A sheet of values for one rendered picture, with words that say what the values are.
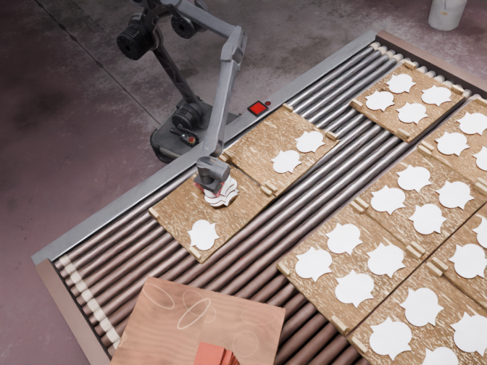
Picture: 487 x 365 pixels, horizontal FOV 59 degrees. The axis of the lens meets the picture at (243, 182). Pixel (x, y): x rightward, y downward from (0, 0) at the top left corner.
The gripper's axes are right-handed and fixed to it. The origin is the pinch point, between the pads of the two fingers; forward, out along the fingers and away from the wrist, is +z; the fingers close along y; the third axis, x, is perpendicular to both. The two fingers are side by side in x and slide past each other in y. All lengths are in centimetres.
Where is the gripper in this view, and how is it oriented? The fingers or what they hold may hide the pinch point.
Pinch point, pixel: (211, 192)
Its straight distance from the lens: 178.1
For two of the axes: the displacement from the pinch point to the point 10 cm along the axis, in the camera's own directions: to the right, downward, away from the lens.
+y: 8.6, 3.5, -3.7
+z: 0.9, 6.0, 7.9
